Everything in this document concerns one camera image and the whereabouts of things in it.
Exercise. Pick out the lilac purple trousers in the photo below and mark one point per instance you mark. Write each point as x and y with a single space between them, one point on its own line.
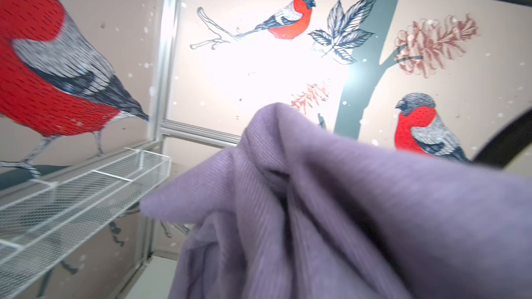
294 211

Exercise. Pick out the black belt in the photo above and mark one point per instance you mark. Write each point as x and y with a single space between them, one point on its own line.
502 149

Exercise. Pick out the white wire mesh shelf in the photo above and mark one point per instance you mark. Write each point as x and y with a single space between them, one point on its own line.
40 230

